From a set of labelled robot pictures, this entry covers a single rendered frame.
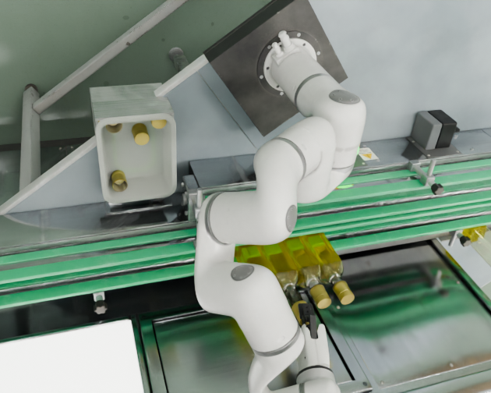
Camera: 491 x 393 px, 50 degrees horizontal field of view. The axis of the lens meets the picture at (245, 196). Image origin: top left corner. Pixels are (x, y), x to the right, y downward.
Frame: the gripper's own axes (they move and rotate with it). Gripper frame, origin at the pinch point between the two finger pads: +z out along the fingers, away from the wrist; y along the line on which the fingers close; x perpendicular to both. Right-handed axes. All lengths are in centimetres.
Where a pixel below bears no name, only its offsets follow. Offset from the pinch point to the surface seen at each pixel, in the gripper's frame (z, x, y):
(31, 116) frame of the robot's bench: 76, 78, 5
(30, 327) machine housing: 10, 64, -16
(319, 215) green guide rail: 28.4, -6.9, 6.1
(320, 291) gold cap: 6.1, -4.2, 2.0
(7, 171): 74, 89, -16
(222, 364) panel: -3.1, 17.5, -12.6
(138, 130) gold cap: 30, 38, 28
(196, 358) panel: -1.5, 23.5, -12.6
